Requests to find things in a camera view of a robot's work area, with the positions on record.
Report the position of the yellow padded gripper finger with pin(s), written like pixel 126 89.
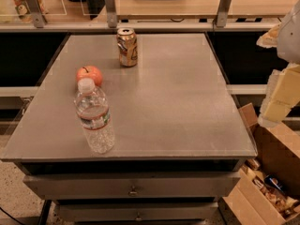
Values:
pixel 282 94
pixel 269 39

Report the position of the white rounded gripper body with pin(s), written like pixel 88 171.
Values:
pixel 290 37

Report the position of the clear plastic water bottle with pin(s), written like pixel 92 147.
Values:
pixel 93 111

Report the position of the cardboard box with snacks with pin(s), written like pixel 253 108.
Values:
pixel 279 155

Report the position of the grey metal drawer cabinet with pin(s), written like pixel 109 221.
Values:
pixel 172 113

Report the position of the upper drawer with knob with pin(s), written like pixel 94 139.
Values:
pixel 132 185

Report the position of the drawer with knob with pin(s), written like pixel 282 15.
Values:
pixel 132 185
pixel 136 211

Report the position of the gold soda can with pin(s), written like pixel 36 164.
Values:
pixel 128 49

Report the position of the lower drawer with knob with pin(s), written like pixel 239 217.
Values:
pixel 136 211

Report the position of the red apple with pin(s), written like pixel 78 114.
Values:
pixel 90 72

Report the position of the orange snack package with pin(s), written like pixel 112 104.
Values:
pixel 24 12

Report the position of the right metal bracket post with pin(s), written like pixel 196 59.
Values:
pixel 222 13

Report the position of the metal bracket post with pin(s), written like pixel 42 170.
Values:
pixel 38 18
pixel 222 13
pixel 112 20

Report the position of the middle metal bracket post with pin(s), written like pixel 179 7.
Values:
pixel 112 20

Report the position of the left metal bracket post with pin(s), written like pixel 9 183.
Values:
pixel 38 18

